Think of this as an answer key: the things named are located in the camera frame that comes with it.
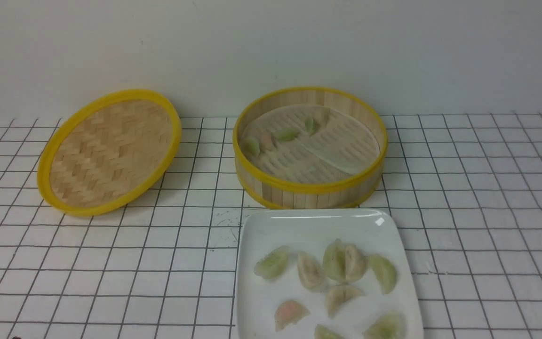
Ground green dumpling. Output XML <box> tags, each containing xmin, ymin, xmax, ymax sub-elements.
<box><xmin>241</xmin><ymin>137</ymin><xmax>261</xmax><ymax>158</ymax></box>
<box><xmin>367</xmin><ymin>254</ymin><xmax>398</xmax><ymax>295</ymax></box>
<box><xmin>254</xmin><ymin>245</ymin><xmax>290</xmax><ymax>281</ymax></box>
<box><xmin>304</xmin><ymin>116</ymin><xmax>320</xmax><ymax>137</ymax></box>
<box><xmin>322</xmin><ymin>239</ymin><xmax>346</xmax><ymax>283</ymax></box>
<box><xmin>314</xmin><ymin>324</ymin><xmax>343</xmax><ymax>339</ymax></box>
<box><xmin>275</xmin><ymin>128</ymin><xmax>300</xmax><ymax>143</ymax></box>

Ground beige dumpling on plate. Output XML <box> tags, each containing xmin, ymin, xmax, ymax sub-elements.
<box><xmin>344</xmin><ymin>244</ymin><xmax>367</xmax><ymax>283</ymax></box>
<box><xmin>297</xmin><ymin>251</ymin><xmax>325</xmax><ymax>291</ymax></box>

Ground white square plate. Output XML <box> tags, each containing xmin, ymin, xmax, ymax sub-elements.
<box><xmin>235</xmin><ymin>209</ymin><xmax>424</xmax><ymax>339</ymax></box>

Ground beige dumpling lower plate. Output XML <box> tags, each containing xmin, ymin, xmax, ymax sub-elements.
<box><xmin>324</xmin><ymin>284</ymin><xmax>364</xmax><ymax>318</ymax></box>

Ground pink dumpling on plate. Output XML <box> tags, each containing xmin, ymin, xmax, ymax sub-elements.
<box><xmin>274</xmin><ymin>299</ymin><xmax>310</xmax><ymax>332</ymax></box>

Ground green dumpling plate corner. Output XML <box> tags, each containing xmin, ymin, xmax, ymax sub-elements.
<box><xmin>363</xmin><ymin>311</ymin><xmax>407</xmax><ymax>339</ymax></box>

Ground pink dumpling in steamer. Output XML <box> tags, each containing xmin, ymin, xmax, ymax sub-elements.
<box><xmin>260</xmin><ymin>132</ymin><xmax>277</xmax><ymax>152</ymax></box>

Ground bamboo steamer basket yellow rim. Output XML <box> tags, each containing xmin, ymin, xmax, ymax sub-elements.
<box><xmin>232</xmin><ymin>87</ymin><xmax>389</xmax><ymax>210</ymax></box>

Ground white mesh steamer liner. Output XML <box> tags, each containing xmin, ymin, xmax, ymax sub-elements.
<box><xmin>239</xmin><ymin>105</ymin><xmax>379</xmax><ymax>185</ymax></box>

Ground bamboo steamer lid yellow rim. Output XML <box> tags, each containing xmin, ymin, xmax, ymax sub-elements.
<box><xmin>37</xmin><ymin>89</ymin><xmax>182</xmax><ymax>217</ymax></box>

